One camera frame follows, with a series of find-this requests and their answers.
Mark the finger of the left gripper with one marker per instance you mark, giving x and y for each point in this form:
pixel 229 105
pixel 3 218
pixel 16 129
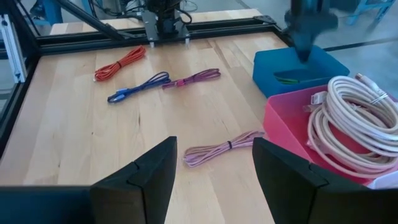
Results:
pixel 301 45
pixel 311 45

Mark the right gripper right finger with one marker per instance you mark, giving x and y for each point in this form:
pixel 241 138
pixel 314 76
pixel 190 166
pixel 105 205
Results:
pixel 289 186

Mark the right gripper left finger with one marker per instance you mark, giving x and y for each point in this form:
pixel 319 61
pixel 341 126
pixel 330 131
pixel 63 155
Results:
pixel 146 186

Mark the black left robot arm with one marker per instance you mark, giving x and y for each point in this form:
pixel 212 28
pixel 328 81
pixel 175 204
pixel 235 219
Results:
pixel 166 21

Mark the blue plastic bin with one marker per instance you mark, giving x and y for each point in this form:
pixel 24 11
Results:
pixel 270 67

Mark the blue metal stand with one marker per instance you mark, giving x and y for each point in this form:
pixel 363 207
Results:
pixel 370 4
pixel 49 11

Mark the pink plastic bin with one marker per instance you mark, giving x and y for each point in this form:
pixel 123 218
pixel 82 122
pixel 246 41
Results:
pixel 286 124

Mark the neighbouring wooden table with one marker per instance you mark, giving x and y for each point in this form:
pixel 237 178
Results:
pixel 224 15

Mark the white twist tie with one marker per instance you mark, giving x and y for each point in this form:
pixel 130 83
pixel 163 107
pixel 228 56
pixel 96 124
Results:
pixel 379 98

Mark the black table frame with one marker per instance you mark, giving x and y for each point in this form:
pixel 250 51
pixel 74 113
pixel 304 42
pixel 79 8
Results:
pixel 77 43

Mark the white aluminium post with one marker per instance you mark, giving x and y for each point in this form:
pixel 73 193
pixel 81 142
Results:
pixel 12 49

